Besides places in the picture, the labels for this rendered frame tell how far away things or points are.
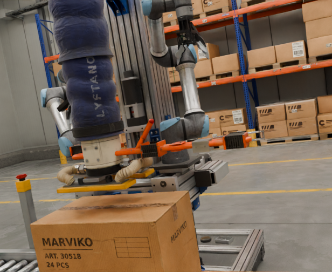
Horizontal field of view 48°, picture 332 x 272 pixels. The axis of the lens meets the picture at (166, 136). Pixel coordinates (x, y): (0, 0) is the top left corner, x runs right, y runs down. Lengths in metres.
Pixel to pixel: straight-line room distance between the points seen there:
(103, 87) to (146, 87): 0.66
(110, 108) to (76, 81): 0.18
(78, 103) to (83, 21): 0.33
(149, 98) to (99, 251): 0.99
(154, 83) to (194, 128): 0.41
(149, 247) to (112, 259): 0.18
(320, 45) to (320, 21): 0.47
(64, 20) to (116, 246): 0.92
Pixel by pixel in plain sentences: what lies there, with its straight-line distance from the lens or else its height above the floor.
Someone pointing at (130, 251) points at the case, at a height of 0.83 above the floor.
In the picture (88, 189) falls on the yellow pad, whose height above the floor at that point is 1.07.
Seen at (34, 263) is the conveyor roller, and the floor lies 0.54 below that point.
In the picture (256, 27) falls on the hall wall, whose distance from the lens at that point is 9.96.
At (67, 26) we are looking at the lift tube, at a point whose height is 1.73.
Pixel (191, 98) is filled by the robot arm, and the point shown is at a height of 1.36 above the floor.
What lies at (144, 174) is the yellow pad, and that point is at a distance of 1.67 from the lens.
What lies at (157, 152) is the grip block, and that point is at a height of 1.17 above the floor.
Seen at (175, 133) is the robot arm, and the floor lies 1.19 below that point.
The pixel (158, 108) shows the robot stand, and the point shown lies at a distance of 2.20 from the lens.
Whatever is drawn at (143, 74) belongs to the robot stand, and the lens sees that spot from 2.22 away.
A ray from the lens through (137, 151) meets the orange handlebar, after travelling 1.58.
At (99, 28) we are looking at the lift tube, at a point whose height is 1.71.
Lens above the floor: 1.38
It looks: 6 degrees down
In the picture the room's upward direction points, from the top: 9 degrees counter-clockwise
